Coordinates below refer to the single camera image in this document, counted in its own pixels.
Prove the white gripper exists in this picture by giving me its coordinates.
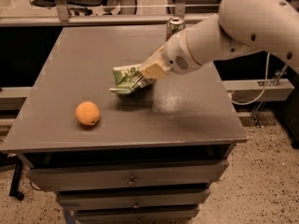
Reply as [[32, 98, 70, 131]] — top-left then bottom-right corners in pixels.
[[138, 29, 202, 79]]

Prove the green jalapeno chip bag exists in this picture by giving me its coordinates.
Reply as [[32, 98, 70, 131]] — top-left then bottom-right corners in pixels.
[[109, 64, 154, 96]]

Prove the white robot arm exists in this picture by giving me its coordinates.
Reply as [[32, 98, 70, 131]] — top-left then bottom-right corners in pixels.
[[139, 0, 299, 79]]

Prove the orange fruit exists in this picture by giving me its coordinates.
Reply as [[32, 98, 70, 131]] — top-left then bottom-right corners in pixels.
[[75, 102, 100, 126]]

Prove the grey drawer cabinet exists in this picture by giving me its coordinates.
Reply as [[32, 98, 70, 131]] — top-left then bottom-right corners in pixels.
[[3, 25, 246, 224]]

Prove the black caster leg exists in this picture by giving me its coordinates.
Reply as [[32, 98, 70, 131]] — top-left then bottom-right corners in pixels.
[[0, 153, 24, 201]]

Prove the metal railing frame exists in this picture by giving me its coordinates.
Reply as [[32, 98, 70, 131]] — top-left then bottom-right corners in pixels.
[[0, 0, 299, 28]]

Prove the white cable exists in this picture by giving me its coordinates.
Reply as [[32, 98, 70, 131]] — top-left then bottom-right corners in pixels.
[[230, 51, 271, 106]]

